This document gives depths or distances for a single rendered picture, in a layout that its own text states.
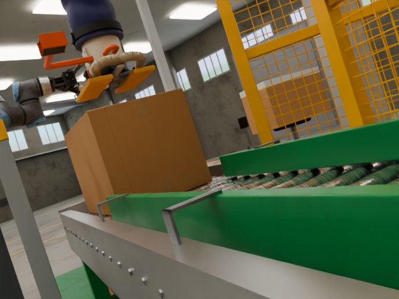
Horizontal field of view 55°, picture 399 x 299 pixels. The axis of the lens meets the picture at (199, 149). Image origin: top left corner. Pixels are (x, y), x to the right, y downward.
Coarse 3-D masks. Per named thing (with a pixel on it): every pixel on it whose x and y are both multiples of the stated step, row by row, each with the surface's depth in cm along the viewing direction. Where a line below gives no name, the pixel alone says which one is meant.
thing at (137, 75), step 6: (150, 66) 162; (132, 72) 160; (138, 72) 160; (144, 72) 163; (150, 72) 167; (126, 78) 169; (132, 78) 167; (138, 78) 171; (144, 78) 175; (120, 84) 179; (126, 84) 175; (132, 84) 180; (138, 84) 184; (120, 90) 184; (126, 90) 189
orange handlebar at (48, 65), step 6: (108, 48) 157; (114, 48) 158; (114, 54) 165; (48, 60) 145; (72, 60) 160; (78, 60) 161; (84, 60) 162; (90, 60) 163; (48, 66) 152; (54, 66) 156; (60, 66) 158
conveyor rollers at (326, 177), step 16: (224, 176) 164; (240, 176) 147; (256, 176) 129; (272, 176) 120; (288, 176) 112; (304, 176) 103; (320, 176) 94; (336, 176) 95; (352, 176) 86; (368, 176) 78; (384, 176) 77
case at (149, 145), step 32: (160, 96) 151; (96, 128) 138; (128, 128) 143; (160, 128) 149; (192, 128) 155; (96, 160) 145; (128, 160) 142; (160, 160) 147; (192, 160) 154; (96, 192) 162; (128, 192) 140; (160, 192) 146
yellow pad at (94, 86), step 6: (90, 78) 151; (96, 78) 152; (102, 78) 153; (108, 78) 154; (90, 84) 153; (96, 84) 156; (102, 84) 159; (84, 90) 161; (90, 90) 163; (96, 90) 167; (102, 90) 171; (78, 96) 174; (84, 96) 171; (90, 96) 175; (96, 96) 180; (78, 102) 180
